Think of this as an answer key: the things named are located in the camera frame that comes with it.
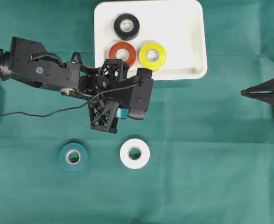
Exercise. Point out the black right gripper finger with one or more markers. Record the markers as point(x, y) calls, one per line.
point(265, 86)
point(265, 97)

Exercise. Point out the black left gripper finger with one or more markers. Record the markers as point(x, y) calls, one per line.
point(121, 113)

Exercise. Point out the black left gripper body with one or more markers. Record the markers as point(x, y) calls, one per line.
point(96, 85)

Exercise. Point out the red tape roll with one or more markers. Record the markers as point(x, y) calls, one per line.
point(123, 51)

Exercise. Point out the yellow tape roll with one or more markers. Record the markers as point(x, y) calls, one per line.
point(159, 62)

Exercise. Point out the black tape roll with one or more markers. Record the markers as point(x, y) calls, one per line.
point(121, 33)

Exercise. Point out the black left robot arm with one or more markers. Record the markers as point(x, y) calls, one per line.
point(30, 63)

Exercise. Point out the white tape roll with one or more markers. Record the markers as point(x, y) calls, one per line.
point(128, 146)

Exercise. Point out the teal tape roll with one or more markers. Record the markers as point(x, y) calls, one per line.
point(64, 157)

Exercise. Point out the white rectangular plastic case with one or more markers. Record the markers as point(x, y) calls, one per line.
point(177, 25)

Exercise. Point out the green table cloth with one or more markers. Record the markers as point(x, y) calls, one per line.
point(211, 149)

